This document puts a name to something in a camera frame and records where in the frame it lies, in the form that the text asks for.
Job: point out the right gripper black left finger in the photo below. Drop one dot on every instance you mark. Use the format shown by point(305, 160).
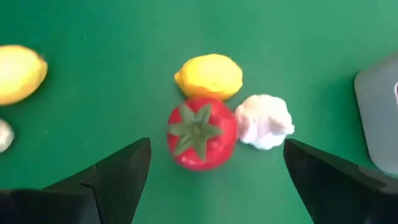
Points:
point(109, 193)

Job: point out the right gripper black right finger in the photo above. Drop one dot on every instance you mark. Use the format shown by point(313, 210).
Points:
point(335, 196)

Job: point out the white garlic bulb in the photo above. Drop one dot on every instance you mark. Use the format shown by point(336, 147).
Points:
point(264, 121)
point(4, 135)

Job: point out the red strawberry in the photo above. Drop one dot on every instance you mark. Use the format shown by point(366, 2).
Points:
point(217, 149)

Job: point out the grey plastic basket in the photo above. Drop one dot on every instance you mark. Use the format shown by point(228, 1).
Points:
point(379, 124)

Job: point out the green felt mat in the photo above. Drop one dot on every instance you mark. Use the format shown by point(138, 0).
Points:
point(124, 46)

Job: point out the yellow plastic lemon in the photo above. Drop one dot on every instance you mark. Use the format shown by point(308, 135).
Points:
point(210, 76)
point(18, 74)

